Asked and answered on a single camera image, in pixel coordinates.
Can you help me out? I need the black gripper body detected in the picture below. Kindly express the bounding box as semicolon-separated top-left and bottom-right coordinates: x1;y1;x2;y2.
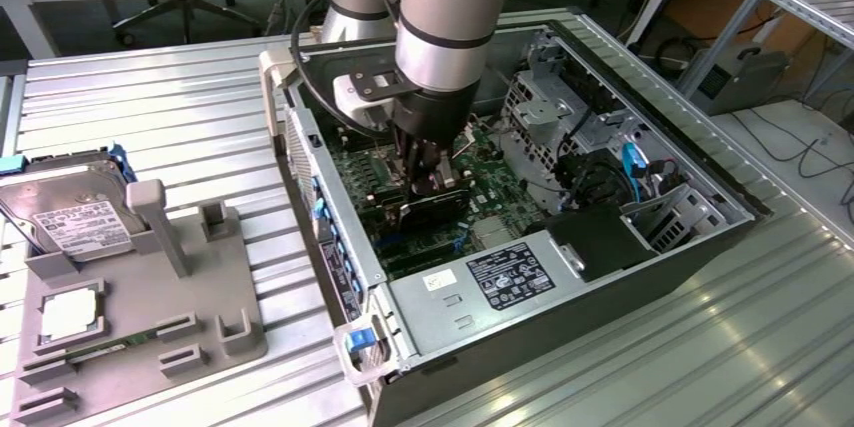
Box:
391;81;480;146

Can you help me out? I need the black graphics card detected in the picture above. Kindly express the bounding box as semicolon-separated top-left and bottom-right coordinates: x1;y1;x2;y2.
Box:
392;181;472;238

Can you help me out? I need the metal socket cover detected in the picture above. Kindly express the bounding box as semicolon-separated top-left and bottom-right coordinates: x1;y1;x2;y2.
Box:
452;124;487;163

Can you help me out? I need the green motherboard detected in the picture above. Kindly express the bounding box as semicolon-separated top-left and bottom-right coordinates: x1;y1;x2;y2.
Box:
326;119;555;282

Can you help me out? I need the metal drive cage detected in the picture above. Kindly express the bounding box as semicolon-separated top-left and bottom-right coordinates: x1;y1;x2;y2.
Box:
499;29;646;208

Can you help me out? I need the silver chipset heatsink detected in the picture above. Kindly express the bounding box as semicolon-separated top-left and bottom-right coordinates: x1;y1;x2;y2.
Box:
470;219;519;251

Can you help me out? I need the black expansion slot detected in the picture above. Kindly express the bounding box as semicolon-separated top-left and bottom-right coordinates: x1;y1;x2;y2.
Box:
388;251;462;276
384;244;443;261

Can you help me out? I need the black plastic shroud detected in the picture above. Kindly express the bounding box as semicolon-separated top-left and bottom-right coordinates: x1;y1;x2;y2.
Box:
523;206;659;283

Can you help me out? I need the grey power supply unit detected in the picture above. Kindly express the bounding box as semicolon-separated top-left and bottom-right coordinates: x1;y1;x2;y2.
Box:
388;234;590;357

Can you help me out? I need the blue case latch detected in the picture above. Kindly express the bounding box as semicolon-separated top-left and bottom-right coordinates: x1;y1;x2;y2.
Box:
346;327;376;351

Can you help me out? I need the metal disk bay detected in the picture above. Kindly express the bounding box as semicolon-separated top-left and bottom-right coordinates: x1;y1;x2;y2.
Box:
619;181;759;254

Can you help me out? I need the office chair base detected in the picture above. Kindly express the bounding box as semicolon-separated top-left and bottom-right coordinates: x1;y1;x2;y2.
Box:
109;0;265;46

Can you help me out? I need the open black PC case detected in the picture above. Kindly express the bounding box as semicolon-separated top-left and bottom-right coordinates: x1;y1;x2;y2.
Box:
257;19;775;427

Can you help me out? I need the grey equipment box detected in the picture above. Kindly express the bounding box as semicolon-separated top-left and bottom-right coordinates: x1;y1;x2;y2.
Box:
679;46;793;116

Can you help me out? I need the grey parts rack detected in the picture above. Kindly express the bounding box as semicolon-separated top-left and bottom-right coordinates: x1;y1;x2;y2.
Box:
11;179;269;426

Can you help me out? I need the hard disk with blue carrier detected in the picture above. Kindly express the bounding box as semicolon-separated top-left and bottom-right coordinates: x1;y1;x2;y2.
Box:
0;143;152;264

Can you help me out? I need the silver CPU chip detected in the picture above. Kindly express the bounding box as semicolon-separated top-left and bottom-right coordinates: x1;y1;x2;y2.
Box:
37;291;101;338

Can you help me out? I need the green RAM stick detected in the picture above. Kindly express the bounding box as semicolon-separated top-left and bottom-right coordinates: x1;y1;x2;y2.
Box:
65;331;159;363

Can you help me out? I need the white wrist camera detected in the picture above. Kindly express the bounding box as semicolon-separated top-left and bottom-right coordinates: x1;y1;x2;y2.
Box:
331;70;423;131

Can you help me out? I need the black wire bundle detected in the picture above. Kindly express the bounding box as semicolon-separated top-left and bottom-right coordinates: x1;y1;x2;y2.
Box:
556;151;635;211

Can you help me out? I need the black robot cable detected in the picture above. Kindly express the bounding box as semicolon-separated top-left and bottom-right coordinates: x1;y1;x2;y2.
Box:
288;0;402;141

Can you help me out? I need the blue wire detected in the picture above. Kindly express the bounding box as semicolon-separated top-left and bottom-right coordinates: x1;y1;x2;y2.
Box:
619;141;654;206

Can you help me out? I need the aluminium profile frame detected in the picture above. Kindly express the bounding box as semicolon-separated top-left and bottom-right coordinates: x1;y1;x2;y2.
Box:
676;0;854;113

